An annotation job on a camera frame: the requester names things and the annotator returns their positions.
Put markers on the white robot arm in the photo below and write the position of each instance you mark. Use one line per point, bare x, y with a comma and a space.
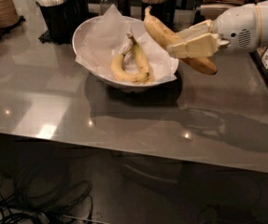
263, 6

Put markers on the glass shaker right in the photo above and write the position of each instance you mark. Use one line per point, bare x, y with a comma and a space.
123, 0

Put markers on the white oval bowl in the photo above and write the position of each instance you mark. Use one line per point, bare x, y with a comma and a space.
93, 31

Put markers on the black cutlery holder rear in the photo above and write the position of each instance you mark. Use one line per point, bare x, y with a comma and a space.
77, 10

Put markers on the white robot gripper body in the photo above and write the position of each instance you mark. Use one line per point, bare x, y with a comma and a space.
236, 29

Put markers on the black stirrer holder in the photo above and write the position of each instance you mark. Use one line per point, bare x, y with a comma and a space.
165, 11

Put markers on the white paper bowl liner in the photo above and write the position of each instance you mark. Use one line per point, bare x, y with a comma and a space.
108, 31

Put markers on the black cutlery holder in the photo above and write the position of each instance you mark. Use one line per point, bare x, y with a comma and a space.
77, 10
55, 18

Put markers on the left curved yellow banana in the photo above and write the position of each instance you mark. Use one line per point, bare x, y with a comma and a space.
118, 72

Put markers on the black cutlery holder front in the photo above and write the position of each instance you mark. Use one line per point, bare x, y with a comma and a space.
55, 18

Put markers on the black napkin holder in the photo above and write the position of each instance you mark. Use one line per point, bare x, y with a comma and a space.
197, 17

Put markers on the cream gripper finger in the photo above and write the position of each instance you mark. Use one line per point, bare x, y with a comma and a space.
197, 29
204, 45

